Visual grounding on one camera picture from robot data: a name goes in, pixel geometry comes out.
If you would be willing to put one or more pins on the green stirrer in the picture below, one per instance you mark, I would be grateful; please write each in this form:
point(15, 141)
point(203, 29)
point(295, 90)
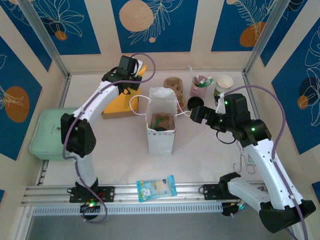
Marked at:
point(157, 122)

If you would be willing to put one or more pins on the white paper carry bag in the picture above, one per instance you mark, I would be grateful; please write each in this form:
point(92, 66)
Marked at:
point(160, 145)

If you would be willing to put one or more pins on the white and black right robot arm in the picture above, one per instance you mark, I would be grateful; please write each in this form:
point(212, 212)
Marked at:
point(265, 162)

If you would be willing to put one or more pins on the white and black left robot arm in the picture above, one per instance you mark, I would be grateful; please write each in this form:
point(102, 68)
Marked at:
point(80, 135)

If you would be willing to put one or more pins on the pink paper cup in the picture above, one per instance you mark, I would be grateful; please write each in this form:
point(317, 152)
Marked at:
point(198, 92)

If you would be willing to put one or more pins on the stack of green paper cups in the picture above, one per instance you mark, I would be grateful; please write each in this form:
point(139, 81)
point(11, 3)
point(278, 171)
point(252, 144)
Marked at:
point(224, 85)

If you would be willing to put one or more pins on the green and white stirrer packets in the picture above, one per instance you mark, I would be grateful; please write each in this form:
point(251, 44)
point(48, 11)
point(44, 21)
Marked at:
point(207, 82)

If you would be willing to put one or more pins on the white straw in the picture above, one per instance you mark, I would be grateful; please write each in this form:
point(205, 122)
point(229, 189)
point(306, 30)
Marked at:
point(192, 73)

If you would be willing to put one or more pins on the small printed sachet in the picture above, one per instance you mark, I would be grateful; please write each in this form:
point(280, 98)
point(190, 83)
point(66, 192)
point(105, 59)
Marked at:
point(250, 160)

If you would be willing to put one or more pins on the blue wet wipes packet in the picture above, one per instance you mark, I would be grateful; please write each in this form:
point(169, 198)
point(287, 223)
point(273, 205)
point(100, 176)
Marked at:
point(156, 187)

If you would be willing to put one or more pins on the black controller board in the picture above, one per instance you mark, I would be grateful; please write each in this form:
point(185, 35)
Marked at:
point(96, 208)
point(226, 210)

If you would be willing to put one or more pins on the mint green zip case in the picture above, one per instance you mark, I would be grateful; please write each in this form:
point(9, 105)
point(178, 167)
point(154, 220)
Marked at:
point(47, 135)

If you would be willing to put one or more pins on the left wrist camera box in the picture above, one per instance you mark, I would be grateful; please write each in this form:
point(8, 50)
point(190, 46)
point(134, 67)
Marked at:
point(139, 67)

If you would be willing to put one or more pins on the aluminium table side rail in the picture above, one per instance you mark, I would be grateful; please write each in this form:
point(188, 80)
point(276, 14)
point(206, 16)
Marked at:
point(247, 77)
point(65, 90)

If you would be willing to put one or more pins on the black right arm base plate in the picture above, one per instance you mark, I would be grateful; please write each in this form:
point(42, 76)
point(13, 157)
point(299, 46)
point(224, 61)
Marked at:
point(210, 192)

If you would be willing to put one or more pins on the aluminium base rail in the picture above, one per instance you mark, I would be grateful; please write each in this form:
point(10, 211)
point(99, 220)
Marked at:
point(190, 193)

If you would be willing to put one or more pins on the aluminium frame post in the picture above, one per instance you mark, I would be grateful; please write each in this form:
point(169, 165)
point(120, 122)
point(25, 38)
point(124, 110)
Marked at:
point(42, 30)
point(268, 32)

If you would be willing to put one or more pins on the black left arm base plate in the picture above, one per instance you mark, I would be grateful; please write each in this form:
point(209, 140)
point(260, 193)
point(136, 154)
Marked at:
point(107, 193)

